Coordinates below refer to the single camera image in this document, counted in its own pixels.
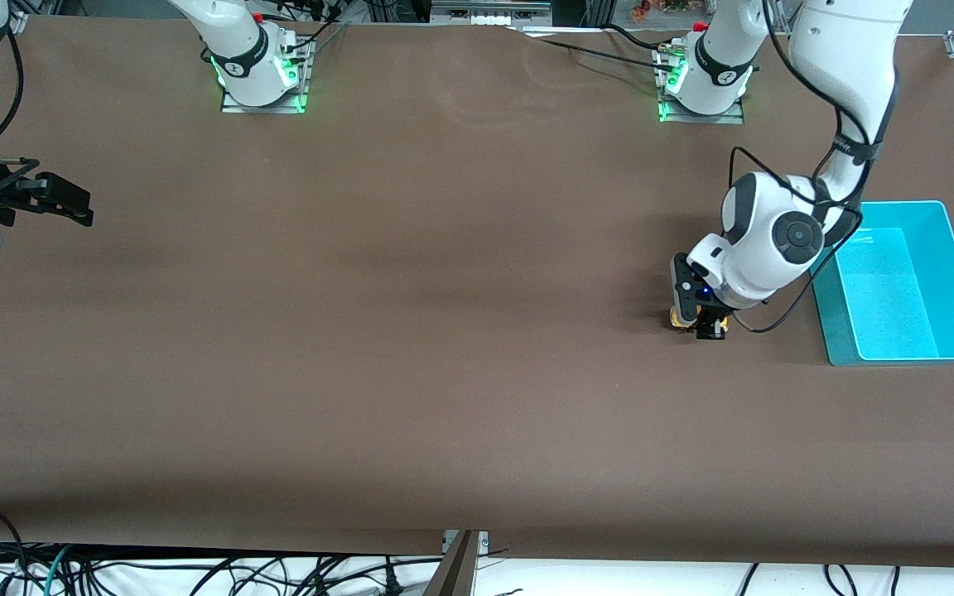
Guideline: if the yellow beetle toy car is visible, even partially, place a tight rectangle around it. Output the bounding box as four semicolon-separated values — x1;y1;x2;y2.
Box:
669;306;730;337

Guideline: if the cyan plastic bin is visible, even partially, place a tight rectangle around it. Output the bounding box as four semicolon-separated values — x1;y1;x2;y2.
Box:
808;201;954;368

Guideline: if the brown table mat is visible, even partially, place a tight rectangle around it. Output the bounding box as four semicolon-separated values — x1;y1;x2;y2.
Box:
0;15;954;570

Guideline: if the white power strip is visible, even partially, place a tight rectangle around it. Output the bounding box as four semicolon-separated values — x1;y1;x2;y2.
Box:
430;0;554;27

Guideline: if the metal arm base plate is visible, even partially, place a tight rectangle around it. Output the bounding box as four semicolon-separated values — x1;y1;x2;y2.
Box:
220;40;311;115
657;48;746;126

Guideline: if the black cable on mat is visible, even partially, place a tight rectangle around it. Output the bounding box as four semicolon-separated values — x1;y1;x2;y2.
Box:
518;29;681;67

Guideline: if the metal table bracket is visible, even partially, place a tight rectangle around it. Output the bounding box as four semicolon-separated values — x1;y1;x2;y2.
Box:
422;530;491;596

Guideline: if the teal cable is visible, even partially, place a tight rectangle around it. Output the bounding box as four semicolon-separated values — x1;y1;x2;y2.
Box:
43;544;74;596

